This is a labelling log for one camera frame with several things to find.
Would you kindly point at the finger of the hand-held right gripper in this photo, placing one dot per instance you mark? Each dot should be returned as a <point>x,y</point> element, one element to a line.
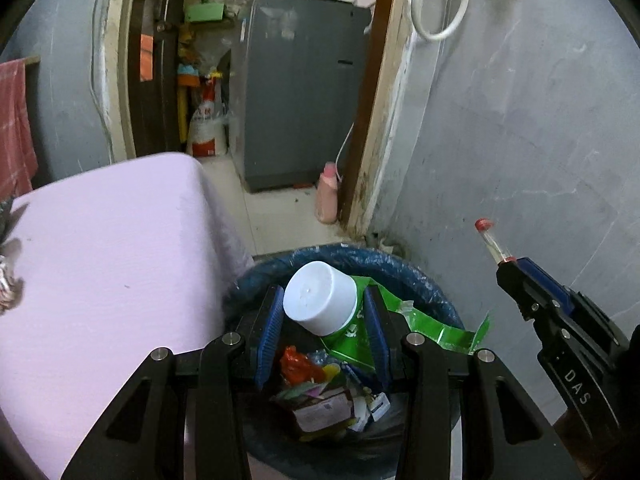
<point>547,285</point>
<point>520,290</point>

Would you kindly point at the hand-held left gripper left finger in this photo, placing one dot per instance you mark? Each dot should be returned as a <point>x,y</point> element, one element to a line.
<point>270,332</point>

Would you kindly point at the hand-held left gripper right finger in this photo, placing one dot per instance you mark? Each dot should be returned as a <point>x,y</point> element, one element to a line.
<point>376,332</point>

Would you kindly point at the clear tube with red caps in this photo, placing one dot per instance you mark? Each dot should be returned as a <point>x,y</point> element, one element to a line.
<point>492,242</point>

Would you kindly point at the white plastic cup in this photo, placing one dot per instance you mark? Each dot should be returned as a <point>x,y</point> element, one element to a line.
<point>320,295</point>

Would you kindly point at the green foil packet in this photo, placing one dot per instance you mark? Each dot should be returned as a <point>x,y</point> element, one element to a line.
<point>440,332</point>

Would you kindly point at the blue waste bin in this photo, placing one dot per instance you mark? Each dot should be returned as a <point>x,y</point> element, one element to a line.
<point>400,270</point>

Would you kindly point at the red crumpled wrapper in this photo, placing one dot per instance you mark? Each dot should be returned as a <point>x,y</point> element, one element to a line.
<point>300,365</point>

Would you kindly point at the small white packet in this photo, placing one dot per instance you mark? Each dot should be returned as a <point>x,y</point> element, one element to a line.
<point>372,410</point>

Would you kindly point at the brown cardboard box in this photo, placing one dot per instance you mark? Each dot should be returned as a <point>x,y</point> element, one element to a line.
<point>322,412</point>

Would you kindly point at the pink plastic bottle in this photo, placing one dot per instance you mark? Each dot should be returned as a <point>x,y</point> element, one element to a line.
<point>327,200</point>

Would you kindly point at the pink-covered table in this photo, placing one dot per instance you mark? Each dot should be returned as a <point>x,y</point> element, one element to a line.
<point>100,270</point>

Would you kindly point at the white sack with red print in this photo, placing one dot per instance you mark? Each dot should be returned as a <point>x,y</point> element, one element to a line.
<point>207,130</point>

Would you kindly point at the yellow plastic tube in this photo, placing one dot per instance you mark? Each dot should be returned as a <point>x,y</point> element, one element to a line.
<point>183,115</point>

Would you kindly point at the grey washing machine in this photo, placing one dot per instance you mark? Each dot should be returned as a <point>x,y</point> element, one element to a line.
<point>300,100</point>

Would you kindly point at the dark wooden door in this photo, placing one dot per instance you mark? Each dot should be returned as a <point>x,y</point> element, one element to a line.
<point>157,100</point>

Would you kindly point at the silver crumpled wrapper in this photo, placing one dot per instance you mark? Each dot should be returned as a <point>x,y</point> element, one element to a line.
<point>7,280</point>

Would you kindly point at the colourful plastic toy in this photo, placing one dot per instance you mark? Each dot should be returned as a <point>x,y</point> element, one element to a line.
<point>188,74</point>

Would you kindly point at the orange paper sheet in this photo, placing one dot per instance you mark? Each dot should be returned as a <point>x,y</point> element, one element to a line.
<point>146,57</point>

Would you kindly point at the green box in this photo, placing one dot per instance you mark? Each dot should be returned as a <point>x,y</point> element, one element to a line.
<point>205,12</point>

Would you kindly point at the red checked cloth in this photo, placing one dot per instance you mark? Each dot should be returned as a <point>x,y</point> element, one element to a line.
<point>15,125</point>

